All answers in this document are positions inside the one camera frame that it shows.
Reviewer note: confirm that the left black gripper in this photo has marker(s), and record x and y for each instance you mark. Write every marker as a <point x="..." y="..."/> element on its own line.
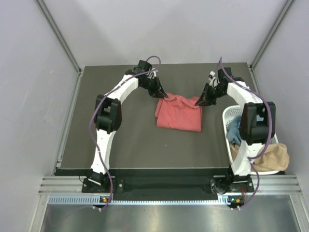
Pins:
<point x="158" y="87"/>

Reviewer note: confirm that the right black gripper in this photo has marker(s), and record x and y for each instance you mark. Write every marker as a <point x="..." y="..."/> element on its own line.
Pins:
<point x="205" y="99"/>

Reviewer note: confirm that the red t shirt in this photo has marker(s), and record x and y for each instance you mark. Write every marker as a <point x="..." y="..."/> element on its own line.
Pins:
<point x="178" y="112"/>

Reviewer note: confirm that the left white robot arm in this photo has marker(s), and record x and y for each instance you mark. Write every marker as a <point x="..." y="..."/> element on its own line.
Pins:
<point x="107" y="116"/>

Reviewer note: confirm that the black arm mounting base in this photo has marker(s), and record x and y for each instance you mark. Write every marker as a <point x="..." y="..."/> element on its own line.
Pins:
<point x="208" y="180"/>

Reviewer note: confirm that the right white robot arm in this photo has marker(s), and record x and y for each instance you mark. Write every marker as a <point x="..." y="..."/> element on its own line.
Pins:
<point x="256" y="126"/>

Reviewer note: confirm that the white plastic laundry basket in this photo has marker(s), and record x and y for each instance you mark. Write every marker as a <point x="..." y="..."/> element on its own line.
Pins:
<point x="228" y="115"/>

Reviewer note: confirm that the blue t shirt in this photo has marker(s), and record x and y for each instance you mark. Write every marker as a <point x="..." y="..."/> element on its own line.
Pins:
<point x="233" y="134"/>

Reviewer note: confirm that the tan t shirt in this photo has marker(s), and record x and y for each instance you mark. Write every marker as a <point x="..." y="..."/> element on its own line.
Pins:
<point x="272" y="157"/>

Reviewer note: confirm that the grey slotted cable duct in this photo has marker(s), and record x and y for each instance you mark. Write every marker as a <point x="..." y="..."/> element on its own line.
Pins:
<point x="102" y="200"/>

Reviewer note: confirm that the aluminium front rail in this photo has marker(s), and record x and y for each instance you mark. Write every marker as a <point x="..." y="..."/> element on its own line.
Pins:
<point x="269" y="185"/>

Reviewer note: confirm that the right aluminium frame post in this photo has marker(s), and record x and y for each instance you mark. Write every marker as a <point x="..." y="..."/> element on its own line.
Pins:
<point x="288" y="4"/>

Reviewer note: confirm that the aluminium frame post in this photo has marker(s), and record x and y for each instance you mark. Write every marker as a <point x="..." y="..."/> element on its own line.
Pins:
<point x="288" y="4"/>
<point x="56" y="31"/>

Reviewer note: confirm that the left aluminium frame post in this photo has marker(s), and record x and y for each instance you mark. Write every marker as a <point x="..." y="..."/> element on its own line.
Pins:
<point x="56" y="31"/>

